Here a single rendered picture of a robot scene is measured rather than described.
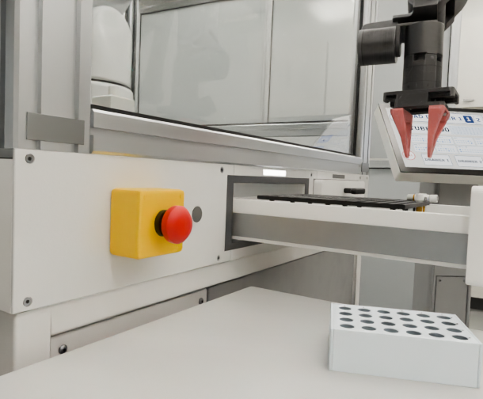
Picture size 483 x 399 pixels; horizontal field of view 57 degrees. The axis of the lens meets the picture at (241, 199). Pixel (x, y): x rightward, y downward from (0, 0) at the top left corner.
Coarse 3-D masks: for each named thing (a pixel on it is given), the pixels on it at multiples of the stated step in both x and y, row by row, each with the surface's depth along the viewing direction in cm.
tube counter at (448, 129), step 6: (450, 126) 151; (456, 126) 151; (462, 126) 152; (444, 132) 149; (450, 132) 149; (456, 132) 149; (462, 132) 150; (468, 132) 150; (474, 132) 150; (480, 132) 151
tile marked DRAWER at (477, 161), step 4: (456, 156) 142; (460, 156) 143; (464, 156) 143; (468, 156) 143; (472, 156) 143; (476, 156) 144; (456, 160) 141; (460, 160) 142; (464, 160) 142; (468, 160) 142; (472, 160) 142; (476, 160) 142; (480, 160) 143; (460, 164) 141; (464, 164) 141; (468, 164) 141; (472, 164) 141; (476, 164) 141; (480, 164) 142
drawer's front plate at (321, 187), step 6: (318, 180) 92; (324, 180) 92; (330, 180) 96; (336, 180) 98; (342, 180) 102; (348, 180) 106; (354, 180) 109; (318, 186) 92; (324, 186) 93; (330, 186) 96; (336, 186) 98; (342, 186) 102; (348, 186) 106; (354, 186) 109; (360, 186) 113; (318, 192) 92; (324, 192) 93; (330, 192) 96; (336, 192) 99; (342, 192) 102
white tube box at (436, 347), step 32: (352, 320) 42; (384, 320) 42; (416, 320) 43; (448, 320) 43; (352, 352) 39; (384, 352) 39; (416, 352) 38; (448, 352) 38; (480, 352) 37; (448, 384) 38; (480, 384) 37
